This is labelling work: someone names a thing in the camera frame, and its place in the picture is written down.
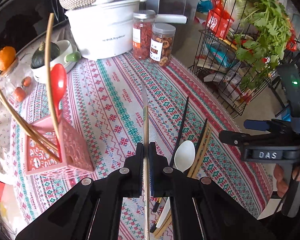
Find black chopstick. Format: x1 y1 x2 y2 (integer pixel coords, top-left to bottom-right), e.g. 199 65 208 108
149 96 190 233
195 119 207 155

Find white plastic spoon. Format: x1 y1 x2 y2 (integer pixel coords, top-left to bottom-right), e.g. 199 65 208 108
156 140 196 228

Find pale decorated chopstick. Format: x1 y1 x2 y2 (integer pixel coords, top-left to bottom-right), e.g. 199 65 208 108
141 82 151 240

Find person's right hand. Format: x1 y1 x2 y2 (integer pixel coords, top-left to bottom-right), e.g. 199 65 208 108
274 164 300 198

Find blue plastic stool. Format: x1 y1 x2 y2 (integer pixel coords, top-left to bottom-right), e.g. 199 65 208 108
280 105 291 121

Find pink perforated utensil holder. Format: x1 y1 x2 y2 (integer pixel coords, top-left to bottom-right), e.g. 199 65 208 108
23 118 94 179

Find green leafy celery bunch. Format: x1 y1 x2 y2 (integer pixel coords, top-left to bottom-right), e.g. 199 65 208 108
235 0 293 90

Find teal snack bag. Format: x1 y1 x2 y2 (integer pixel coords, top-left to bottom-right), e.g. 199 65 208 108
205 42 238 68

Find patterned red green tablecloth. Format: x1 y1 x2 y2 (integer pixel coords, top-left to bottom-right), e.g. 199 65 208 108
7 53 273 239

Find red snack package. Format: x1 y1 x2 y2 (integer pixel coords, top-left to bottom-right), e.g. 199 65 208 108
206 0 234 39

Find jar of dried apple rings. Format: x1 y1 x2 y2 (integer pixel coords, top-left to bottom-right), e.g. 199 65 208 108
149 23 176 67

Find red plastic spoon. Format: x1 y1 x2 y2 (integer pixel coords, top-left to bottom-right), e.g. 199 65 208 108
50 63 67 120

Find glass jar with tomatoes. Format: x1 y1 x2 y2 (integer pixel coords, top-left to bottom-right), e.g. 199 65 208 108
0 57 36 103

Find jar of red dried fruit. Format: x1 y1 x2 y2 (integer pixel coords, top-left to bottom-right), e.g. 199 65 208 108
132 10 156 60

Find dark green squash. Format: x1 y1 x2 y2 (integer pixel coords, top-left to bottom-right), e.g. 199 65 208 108
31 41 61 69

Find orange tangerine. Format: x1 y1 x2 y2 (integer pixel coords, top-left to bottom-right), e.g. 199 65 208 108
0 46 16 71

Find white electric cooking pot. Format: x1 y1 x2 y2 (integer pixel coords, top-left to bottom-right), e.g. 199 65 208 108
64 0 188 61

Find bamboo chopstick in holder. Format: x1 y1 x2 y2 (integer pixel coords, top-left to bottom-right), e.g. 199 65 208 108
44 13 59 140

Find black wire storage rack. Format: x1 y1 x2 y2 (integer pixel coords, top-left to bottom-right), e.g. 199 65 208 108
191 0 298 116

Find white ceramic dish green handle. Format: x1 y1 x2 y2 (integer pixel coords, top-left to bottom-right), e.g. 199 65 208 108
31 40 81 83

